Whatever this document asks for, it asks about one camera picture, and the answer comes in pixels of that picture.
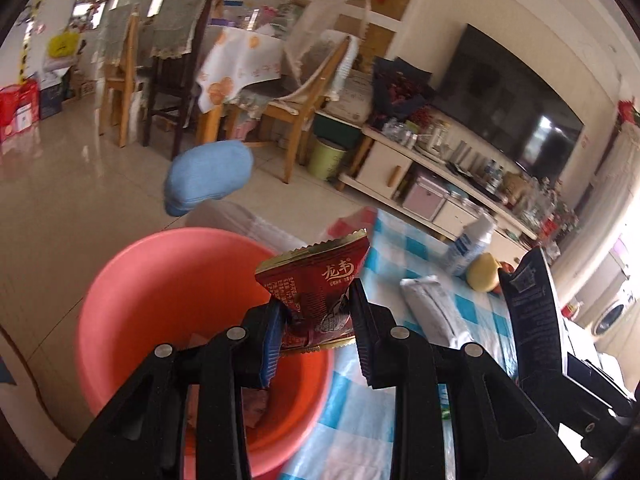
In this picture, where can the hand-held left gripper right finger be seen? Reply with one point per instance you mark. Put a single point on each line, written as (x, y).
(364, 330)

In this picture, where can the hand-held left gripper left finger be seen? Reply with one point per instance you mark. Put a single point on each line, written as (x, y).
(270, 355)

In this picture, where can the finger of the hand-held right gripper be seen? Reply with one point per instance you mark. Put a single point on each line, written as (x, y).
(595, 382)

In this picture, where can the red snack wrapper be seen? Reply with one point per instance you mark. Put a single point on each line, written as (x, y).
(320, 290)

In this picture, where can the dark blue milk carton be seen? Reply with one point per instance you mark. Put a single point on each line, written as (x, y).
(535, 310)

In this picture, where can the pink plastic basin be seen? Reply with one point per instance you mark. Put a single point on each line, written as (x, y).
(165, 285)

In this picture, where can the pink and white wrapper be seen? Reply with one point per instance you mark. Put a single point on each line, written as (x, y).
(256, 407)

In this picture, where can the white washing machine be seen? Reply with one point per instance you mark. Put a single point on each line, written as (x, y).
(615, 315)

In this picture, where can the grey-white wipes packet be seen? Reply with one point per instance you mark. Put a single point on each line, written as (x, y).
(437, 310)

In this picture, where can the blue checked tablecloth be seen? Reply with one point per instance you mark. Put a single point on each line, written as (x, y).
(425, 410)

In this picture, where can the yellow pear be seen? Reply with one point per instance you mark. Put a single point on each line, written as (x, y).
(482, 272)

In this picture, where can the white pill bottle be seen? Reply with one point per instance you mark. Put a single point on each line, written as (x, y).
(470, 247)

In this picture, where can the red apple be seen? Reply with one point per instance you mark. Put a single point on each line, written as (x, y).
(504, 277)

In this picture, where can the pink storage box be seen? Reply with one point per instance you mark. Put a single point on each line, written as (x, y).
(424, 197)

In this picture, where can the white television cabinet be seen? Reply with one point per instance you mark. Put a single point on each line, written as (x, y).
(395, 170)

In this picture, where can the green waste bin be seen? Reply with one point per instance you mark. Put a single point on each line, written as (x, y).
(326, 160)

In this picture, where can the green storage box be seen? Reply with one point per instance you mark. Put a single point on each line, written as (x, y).
(337, 130)

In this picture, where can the dark blue flower bouquet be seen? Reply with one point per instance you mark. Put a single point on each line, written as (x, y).
(400, 90)

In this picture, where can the wooden chair with net cover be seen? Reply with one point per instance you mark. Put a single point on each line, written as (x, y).
(310, 90)

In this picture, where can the white printed seat cushion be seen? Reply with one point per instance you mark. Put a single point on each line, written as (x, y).
(20, 410)

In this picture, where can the black television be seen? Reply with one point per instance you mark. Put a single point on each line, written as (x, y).
(505, 100)

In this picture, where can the orange-print white tablecloth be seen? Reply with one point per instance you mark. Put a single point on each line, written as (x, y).
(235, 65)

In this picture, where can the dark wooden chair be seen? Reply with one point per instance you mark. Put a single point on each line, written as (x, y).
(175, 60)

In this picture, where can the light wooden chair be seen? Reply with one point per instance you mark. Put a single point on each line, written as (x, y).
(122, 65)

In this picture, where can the red gift boxes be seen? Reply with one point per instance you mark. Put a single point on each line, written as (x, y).
(17, 112)

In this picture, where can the yellow bag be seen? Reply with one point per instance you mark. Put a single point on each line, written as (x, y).
(63, 46)

